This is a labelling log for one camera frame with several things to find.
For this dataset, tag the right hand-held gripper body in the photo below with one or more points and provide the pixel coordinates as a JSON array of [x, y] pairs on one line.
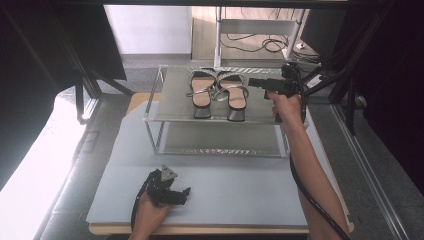
[[285, 83]]

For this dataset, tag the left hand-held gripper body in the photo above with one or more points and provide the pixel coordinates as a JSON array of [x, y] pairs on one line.
[[160, 186]]

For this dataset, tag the two-tier metal shoe rack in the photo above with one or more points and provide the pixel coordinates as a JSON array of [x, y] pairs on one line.
[[173, 100]]

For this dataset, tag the person's right hand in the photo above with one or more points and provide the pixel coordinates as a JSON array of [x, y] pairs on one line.
[[286, 106]]

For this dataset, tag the person's left hand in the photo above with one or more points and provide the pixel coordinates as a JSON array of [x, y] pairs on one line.
[[150, 213]]

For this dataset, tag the small white device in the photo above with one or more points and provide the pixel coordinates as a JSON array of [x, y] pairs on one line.
[[316, 81]]

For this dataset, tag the grey table mat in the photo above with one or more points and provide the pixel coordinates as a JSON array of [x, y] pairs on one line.
[[216, 196]]

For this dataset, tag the wooden table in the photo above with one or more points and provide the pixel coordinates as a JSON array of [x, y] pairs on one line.
[[200, 230]]

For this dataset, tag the white power strip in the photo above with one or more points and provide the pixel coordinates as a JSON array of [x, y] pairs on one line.
[[300, 46]]

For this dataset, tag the black metal stand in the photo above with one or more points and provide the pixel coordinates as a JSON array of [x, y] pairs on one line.
[[81, 96], [350, 83]]

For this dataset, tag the black curtain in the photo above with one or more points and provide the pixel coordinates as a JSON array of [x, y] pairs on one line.
[[396, 93], [40, 50]]

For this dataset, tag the white desk frame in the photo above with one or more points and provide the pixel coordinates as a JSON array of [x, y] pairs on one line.
[[256, 26]]

